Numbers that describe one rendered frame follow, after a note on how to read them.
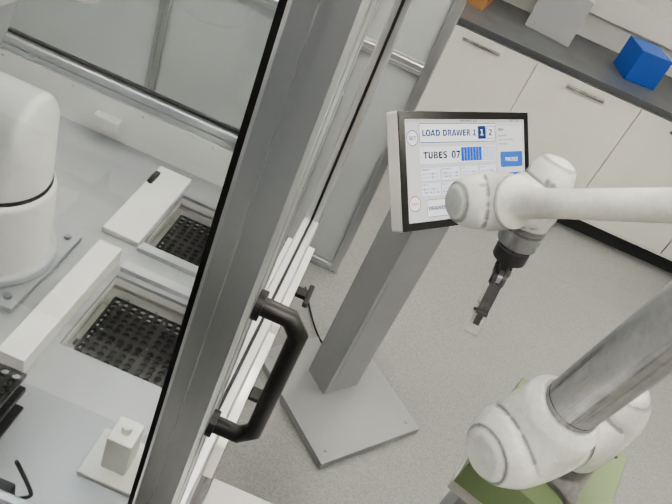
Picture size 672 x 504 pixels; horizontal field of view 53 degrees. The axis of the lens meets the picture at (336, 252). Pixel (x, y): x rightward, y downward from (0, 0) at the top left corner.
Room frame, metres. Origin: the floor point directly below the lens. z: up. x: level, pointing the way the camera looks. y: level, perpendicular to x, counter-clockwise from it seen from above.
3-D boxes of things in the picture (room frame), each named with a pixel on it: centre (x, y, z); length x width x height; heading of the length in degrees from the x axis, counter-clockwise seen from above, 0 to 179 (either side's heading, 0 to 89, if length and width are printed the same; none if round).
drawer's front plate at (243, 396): (0.81, 0.04, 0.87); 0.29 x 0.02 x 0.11; 2
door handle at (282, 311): (0.39, 0.02, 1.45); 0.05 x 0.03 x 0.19; 92
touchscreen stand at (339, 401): (1.72, -0.23, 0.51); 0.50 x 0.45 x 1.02; 47
